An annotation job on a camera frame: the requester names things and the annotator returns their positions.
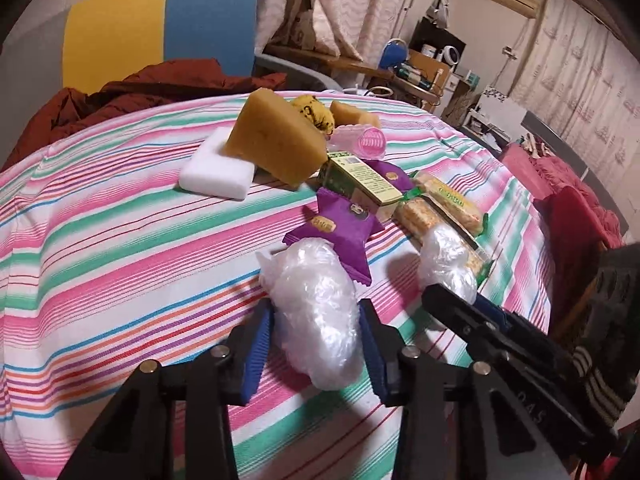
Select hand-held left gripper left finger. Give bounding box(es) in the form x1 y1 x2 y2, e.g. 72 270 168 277
57 301 277 480

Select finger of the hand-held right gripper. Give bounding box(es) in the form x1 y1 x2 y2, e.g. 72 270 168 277
475 295 556 348
422 284 506 356

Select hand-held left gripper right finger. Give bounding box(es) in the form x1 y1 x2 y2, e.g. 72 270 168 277
357 299 571 480

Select clear plastic bag bundle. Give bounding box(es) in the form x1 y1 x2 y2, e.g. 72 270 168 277
256 237 363 391
417 222 478 306

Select white foam sponge block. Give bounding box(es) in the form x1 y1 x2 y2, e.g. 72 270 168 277
179 126 256 200

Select black striped cloth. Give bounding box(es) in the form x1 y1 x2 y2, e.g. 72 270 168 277
570 345 636 426

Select clear rice cracker packet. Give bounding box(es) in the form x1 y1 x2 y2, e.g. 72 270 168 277
392 197 493 291
410 170 488 236

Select red blanket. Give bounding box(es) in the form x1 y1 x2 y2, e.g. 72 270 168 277
500 142 631 341

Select purple snack packet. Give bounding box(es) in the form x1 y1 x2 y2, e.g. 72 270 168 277
365 157 416 196
282 187 383 286

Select green cardboard box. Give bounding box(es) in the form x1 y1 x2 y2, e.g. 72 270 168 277
317 150 403 207

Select grey board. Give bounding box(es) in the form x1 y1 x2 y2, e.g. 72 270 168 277
520 110 626 221

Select large yellow sponge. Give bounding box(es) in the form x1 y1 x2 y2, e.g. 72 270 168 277
225 87 331 188

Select small yellow sponge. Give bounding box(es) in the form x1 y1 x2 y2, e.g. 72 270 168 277
330 100 379 128

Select yellow ball with black marks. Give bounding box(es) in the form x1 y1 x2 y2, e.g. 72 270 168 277
291 95 336 138

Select blue round object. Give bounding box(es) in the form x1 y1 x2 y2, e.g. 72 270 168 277
378 39 408 71

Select black box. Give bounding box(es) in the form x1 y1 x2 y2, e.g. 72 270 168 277
410 16 467 63

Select wooden desk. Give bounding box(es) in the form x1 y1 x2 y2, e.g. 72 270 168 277
265 42 441 106

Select dark red jacket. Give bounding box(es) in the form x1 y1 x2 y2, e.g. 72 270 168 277
15 58 288 161

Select grey yellow blue chair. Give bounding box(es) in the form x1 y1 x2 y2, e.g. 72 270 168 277
62 0 346 96

